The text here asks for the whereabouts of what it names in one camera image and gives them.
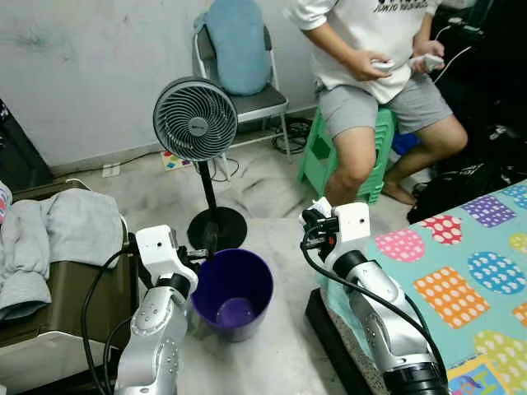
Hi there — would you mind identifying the grey folding chair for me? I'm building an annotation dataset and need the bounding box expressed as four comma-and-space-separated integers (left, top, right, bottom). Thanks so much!
192, 12, 293, 161

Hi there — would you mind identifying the grey black standing fan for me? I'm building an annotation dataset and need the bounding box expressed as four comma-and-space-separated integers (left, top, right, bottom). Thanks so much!
152, 77, 248, 250

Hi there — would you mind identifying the yellow blue children's book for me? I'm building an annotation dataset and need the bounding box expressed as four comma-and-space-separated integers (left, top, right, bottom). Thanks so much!
445, 354, 507, 395

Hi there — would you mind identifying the brown storage box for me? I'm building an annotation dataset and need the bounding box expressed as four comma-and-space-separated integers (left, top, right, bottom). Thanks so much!
0, 181, 141, 392

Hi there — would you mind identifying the person's right hand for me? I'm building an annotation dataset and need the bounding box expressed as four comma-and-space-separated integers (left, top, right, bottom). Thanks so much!
348, 48, 398, 81

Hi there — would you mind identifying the light blue cushion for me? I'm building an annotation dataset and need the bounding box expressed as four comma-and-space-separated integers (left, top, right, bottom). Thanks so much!
204, 0, 273, 97

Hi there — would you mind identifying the purple plastic bin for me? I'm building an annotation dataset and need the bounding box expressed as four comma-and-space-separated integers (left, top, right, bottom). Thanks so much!
191, 249, 274, 343

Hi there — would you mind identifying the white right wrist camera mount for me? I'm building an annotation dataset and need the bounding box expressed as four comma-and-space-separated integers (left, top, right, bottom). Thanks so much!
333, 202, 371, 252

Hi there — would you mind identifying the grey sweatshirt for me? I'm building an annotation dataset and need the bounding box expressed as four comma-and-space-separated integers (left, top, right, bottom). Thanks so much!
0, 188, 124, 322

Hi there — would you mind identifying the person's left hand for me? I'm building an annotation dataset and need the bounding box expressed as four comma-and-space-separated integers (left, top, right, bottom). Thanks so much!
414, 37, 445, 73

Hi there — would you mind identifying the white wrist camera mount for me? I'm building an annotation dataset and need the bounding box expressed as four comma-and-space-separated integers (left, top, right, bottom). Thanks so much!
333, 202, 371, 252
134, 225, 192, 281

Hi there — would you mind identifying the teal blanket with colourful shapes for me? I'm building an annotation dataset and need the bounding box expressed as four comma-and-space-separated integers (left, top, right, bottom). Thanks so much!
317, 179, 527, 395

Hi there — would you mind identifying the green plastic stool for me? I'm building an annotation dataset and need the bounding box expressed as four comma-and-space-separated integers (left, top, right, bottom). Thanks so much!
296, 105, 398, 205

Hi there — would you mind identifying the person in white shirt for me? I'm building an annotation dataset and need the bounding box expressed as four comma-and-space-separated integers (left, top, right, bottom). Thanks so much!
284, 0, 470, 207

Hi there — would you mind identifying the colourful power strip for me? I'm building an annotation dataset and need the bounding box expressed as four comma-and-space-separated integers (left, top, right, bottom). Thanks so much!
161, 151, 194, 171

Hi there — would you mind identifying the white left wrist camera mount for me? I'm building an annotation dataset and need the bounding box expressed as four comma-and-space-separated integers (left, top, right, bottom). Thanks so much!
134, 225, 192, 281

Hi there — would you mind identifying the black cabinet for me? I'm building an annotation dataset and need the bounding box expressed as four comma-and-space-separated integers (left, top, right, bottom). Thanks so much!
0, 99, 54, 194

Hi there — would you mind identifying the black coiled cable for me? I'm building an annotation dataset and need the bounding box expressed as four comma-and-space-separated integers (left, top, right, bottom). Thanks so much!
276, 119, 314, 156

